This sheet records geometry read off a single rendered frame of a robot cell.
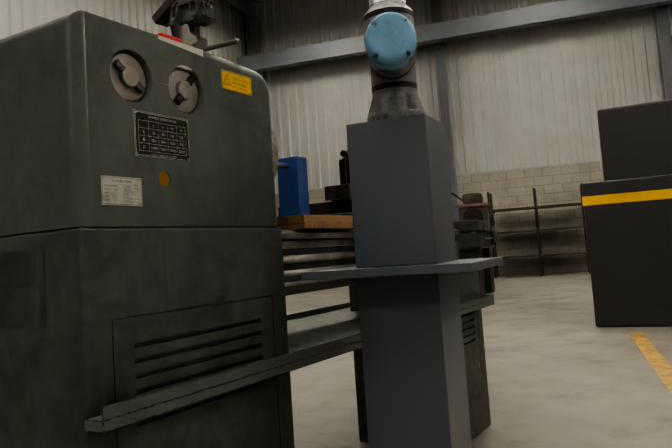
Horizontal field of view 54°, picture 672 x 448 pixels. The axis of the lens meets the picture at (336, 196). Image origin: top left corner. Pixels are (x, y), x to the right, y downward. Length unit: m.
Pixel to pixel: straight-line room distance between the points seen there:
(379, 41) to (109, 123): 0.62
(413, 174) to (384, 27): 0.34
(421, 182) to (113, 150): 0.69
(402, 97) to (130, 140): 0.67
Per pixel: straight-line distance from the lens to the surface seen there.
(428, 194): 1.55
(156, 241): 1.34
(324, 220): 1.98
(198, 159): 1.45
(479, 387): 2.97
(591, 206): 6.18
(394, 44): 1.53
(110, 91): 1.31
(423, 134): 1.56
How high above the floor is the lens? 0.79
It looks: 5 degrees up
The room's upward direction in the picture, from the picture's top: 4 degrees counter-clockwise
